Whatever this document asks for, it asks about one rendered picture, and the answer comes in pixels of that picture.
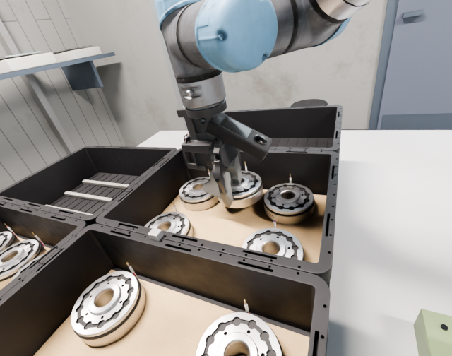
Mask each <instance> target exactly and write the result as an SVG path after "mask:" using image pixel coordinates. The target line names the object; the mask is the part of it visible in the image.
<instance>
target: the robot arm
mask: <svg viewBox="0 0 452 356"><path fill-rule="evenodd" d="M371 1H372V0H155V7H156V11H157V16H158V19H159V27H160V31H161V33H162V35H163V37H164V41H165V45H166V48H167V52H168V55H169V59H170V62H171V65H172V69H173V72H174V77H175V78H176V82H177V86H178V89H179V93H180V96H181V99H182V103H183V108H182V109H181V108H179V109H177V110H176V111H177V115H178V117H179V118H181V117H184V119H185V122H186V126H187V129H188V133H187V134H186V135H185V136H186V138H185V136H184V142H183V143H182V144H181V147H182V150H183V153H184V157H185V160H186V163H187V166H188V168H190V169H197V170H205V171H206V170H207V169H208V168H213V169H212V170H211V171H210V181H209V182H206V183H204V184H203V190H204V191H205V192H206V193H207V194H211V195H213V196H217V197H219V198H221V199H222V201H223V203H224V204H225V205H226V206H227V207H230V206H231V205H232V202H233V200H234V199H233V197H232V189H231V185H230V180H232V181H233V184H241V180H242V172H241V168H242V165H241V155H240V151H239V150H241V151H243V152H245V153H247V154H248V155H250V156H252V157H254V158H256V159H258V160H263V159H264V158H265V156H266V155H267V154H268V151H269V149H270V146H271V144H272V139H271V138H269V137H267V136H265V135H263V134H262V133H259V132H257V131H255V130H254V129H252V128H250V127H248V126H246V125H244V124H243V123H241V122H239V121H237V120H235V119H233V118H231V117H229V116H227V115H226V114H223V113H222V112H223V111H225V110H226V109H227V104H226V99H225V97H226V92H225V85H224V81H223V77H222V71H224V72H228V73H237V72H241V71H250V70H252V69H255V68H257V67H259V66H260V65H261V64H262V63H263V62H264V61H265V60H266V59H269V58H273V57H277V56H279V55H282V54H287V53H290V52H294V51H297V50H300V49H305V48H307V47H318V46H320V45H323V44H325V43H326V42H328V41H330V40H333V39H335V38H336V37H337V36H339V35H340V34H341V33H342V32H343V31H344V30H345V28H346V26H347V24H348V23H349V21H350V19H351V17H352V16H353V15H354V14H356V12H358V11H359V10H360V9H362V8H363V7H365V6H366V5H367V4H368V3H369V2H371ZM190 140H191V141H190ZM187 142H189V143H187ZM186 155H187V156H186Z"/></svg>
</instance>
